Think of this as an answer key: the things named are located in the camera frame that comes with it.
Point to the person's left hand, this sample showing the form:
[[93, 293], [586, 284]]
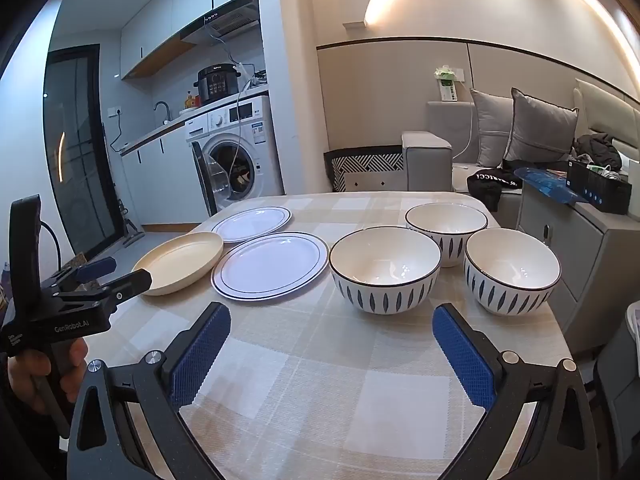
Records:
[[22, 380]]

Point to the small amber bottle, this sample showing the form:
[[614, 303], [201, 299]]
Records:
[[192, 101]]

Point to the dark jacket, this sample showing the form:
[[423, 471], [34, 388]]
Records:
[[597, 147]]

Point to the black pressure cooker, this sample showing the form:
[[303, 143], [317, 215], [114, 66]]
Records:
[[220, 82]]

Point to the white wall cabinets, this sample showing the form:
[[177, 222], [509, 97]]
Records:
[[150, 35]]

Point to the white base cabinets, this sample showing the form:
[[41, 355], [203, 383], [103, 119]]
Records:
[[160, 180]]

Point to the arched wall light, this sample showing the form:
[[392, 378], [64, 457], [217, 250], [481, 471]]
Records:
[[385, 5]]

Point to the black framed glass door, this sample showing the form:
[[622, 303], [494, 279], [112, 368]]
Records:
[[80, 160]]

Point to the grey side cabinet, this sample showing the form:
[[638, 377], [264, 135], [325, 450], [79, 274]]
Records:
[[575, 240]]

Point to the black kitchen faucet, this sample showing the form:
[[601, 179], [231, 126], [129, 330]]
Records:
[[168, 112]]

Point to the blue plastic bag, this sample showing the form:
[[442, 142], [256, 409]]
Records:
[[545, 180]]

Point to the white washing machine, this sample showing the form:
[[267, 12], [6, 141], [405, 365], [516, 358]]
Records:
[[225, 125]]

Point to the brown patterned box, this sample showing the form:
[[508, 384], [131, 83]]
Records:
[[77, 262]]

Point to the grey sofa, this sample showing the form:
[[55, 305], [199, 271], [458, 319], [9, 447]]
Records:
[[425, 160]]

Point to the grey dining chair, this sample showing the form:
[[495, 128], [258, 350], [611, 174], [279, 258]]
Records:
[[617, 385]]

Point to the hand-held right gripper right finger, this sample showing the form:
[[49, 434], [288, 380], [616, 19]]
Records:
[[462, 355]]

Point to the small white rimmed plate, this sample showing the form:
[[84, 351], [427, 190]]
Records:
[[252, 224]]

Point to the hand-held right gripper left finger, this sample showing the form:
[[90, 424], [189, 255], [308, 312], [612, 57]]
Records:
[[202, 355]]

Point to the black box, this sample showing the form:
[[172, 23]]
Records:
[[600, 190]]

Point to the beige checked tablecloth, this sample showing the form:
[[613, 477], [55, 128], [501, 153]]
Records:
[[320, 385]]

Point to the large white rimmed plate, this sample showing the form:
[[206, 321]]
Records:
[[270, 267]]

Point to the black white patterned chair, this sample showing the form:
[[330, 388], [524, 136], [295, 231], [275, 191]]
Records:
[[365, 165]]

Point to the grey floor cleaner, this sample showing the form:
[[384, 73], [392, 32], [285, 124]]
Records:
[[131, 234]]

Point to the cream plate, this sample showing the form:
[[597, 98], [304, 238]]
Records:
[[175, 265]]

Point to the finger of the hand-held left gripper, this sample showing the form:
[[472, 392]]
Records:
[[130, 282], [97, 266]]

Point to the range hood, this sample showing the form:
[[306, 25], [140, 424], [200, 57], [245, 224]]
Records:
[[225, 22]]

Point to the white leaf-patterned bowl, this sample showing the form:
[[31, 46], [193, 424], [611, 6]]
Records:
[[510, 265], [445, 225], [385, 260]]

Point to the grey pillow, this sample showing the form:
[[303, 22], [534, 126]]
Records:
[[492, 130], [540, 130]]

